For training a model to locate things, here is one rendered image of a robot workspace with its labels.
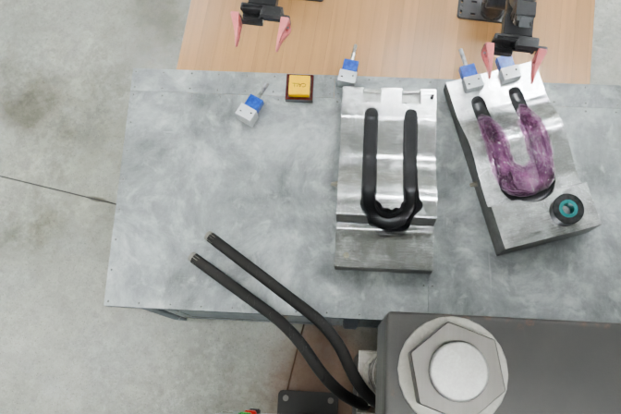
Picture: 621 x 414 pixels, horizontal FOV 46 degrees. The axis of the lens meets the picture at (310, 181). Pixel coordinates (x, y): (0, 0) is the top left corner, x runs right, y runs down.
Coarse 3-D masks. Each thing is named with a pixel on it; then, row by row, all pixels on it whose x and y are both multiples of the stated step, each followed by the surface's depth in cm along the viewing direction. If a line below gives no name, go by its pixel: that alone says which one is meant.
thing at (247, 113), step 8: (264, 88) 212; (256, 96) 212; (240, 104) 209; (248, 104) 210; (256, 104) 210; (240, 112) 208; (248, 112) 208; (256, 112) 209; (240, 120) 213; (248, 120) 208
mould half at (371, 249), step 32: (352, 96) 204; (384, 96) 204; (352, 128) 202; (384, 128) 202; (352, 160) 200; (384, 160) 200; (352, 192) 193; (384, 192) 193; (352, 224) 198; (416, 224) 196; (352, 256) 196; (384, 256) 196; (416, 256) 195
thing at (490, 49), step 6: (486, 48) 170; (492, 48) 170; (498, 48) 174; (504, 48) 174; (486, 54) 173; (492, 54) 170; (498, 54) 175; (504, 54) 175; (510, 54) 174; (486, 60) 174; (492, 60) 170; (486, 66) 173; (492, 66) 170
